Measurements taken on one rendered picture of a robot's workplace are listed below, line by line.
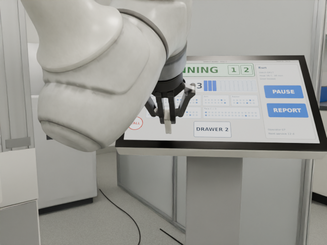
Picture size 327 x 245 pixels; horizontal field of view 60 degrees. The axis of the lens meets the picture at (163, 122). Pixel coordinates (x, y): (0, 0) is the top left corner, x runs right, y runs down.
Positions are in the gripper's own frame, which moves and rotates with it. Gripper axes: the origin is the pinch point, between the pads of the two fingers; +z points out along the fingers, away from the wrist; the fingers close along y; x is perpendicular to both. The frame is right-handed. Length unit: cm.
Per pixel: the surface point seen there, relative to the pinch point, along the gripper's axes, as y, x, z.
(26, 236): 39, 25, 21
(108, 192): 74, -48, 216
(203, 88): -9.0, -13.1, 3.5
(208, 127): -10.2, -0.8, 3.5
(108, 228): 55, -4, 164
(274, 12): -45, -81, 32
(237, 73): -18.6, -18.7, 3.5
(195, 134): -6.7, 1.6, 3.5
